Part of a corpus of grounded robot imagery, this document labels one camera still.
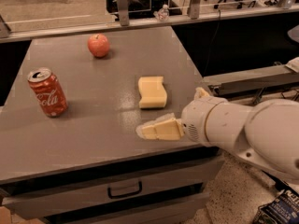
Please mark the black drawer handle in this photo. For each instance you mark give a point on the black drawer handle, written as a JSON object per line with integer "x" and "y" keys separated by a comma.
{"x": 124, "y": 191}

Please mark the clear plastic water bottle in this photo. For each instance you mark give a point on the clear plastic water bottle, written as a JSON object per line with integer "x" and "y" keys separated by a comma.
{"x": 162, "y": 14}

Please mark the grey drawer cabinet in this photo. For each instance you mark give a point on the grey drawer cabinet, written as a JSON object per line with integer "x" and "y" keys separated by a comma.
{"x": 58, "y": 169}

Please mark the dark printed bag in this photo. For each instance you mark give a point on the dark printed bag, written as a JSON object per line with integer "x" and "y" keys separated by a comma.
{"x": 283, "y": 210}

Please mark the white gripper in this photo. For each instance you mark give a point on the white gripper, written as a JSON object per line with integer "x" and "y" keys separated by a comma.
{"x": 195, "y": 118}

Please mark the grey side shelf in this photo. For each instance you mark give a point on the grey side shelf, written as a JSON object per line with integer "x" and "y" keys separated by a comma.
{"x": 253, "y": 79}

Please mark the red apple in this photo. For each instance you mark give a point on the red apple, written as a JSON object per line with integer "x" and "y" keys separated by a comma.
{"x": 98, "y": 45}

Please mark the yellow sponge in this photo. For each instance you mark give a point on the yellow sponge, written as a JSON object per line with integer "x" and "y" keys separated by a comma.
{"x": 152, "y": 92}

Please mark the red Coca-Cola can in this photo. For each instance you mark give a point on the red Coca-Cola can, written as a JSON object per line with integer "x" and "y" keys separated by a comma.
{"x": 48, "y": 92}

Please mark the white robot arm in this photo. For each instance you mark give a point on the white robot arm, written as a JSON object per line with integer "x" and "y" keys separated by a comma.
{"x": 265, "y": 136}

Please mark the grey metal rail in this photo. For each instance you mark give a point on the grey metal rail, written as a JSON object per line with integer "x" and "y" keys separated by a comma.
{"x": 30, "y": 19}

